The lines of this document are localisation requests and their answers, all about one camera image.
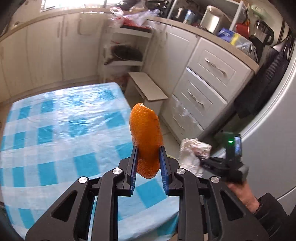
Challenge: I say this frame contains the black frying pan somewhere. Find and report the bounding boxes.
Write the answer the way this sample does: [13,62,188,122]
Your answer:
[104,44,142,65]

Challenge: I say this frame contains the white hanging bin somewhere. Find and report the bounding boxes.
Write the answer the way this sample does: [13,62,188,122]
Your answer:
[77,11,104,36]

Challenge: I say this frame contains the blue white carton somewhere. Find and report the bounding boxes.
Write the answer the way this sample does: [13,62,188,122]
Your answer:
[184,9,197,24]

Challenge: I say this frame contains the white shelf trolley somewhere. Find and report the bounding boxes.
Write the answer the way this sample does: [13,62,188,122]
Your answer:
[102,23,153,77]

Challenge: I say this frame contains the white cabinet drawer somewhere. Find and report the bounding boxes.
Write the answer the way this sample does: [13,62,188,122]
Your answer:
[179,79,222,116]
[165,102,204,137]
[193,50,241,90]

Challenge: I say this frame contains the person's right hand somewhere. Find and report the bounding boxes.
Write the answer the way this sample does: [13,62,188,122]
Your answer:
[226,183,261,215]

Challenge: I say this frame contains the white wooden stool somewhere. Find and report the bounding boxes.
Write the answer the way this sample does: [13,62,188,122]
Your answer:
[125,71,169,116]

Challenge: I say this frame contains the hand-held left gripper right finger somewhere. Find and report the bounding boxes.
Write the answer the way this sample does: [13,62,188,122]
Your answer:
[159,146,270,241]

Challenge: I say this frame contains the clear plastic bag on drawer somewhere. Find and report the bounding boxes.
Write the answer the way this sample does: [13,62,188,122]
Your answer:
[176,100,201,126]

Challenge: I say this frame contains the clear pinkish plastic bag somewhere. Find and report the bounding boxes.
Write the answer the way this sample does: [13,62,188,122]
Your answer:
[125,9,160,26]

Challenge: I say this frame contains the silver yellow foil bag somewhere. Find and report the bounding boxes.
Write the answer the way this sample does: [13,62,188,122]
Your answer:
[230,34,258,62]

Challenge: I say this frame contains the blue packet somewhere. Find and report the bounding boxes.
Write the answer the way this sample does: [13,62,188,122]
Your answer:
[217,27,235,40]

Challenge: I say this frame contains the black toaster oven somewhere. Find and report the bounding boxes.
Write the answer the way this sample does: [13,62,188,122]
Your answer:
[146,0,175,16]

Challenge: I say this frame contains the white bag with red print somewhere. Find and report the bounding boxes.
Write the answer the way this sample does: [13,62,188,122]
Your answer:
[109,7,125,25]

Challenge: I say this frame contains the large orange peel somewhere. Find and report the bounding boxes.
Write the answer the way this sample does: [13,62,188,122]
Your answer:
[129,103,164,179]

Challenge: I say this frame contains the dark striped towel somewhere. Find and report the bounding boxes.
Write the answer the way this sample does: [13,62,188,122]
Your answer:
[233,44,294,118]

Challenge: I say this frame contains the person's right forearm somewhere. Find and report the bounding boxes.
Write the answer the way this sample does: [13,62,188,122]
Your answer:
[253,192,296,241]

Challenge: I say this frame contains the glass blender jug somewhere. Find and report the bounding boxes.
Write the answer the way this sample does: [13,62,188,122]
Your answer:
[250,20,275,47]

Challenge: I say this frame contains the white shelf unit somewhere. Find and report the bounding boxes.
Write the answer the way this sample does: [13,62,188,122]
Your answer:
[166,0,252,30]

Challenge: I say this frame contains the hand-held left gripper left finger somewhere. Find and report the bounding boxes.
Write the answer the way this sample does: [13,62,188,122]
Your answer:
[25,146,139,241]

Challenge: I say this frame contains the blue checked tablecloth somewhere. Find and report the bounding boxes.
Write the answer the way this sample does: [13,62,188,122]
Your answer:
[0,82,179,241]

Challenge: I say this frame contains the red pot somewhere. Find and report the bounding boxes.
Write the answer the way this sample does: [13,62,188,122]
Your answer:
[235,21,251,34]

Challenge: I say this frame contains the red tray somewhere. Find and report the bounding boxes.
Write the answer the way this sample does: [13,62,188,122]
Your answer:
[122,20,151,29]

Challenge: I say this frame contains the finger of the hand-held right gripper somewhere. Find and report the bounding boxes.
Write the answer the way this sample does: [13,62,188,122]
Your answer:
[196,155,229,173]

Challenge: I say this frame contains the white tissue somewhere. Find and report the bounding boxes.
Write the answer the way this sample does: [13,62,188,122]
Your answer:
[179,138,213,178]

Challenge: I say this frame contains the white kitchen cabinets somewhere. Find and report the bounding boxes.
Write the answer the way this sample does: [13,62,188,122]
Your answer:
[0,7,259,144]

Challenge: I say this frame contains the bright window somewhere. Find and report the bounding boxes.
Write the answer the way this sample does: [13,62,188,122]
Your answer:
[39,0,107,11]

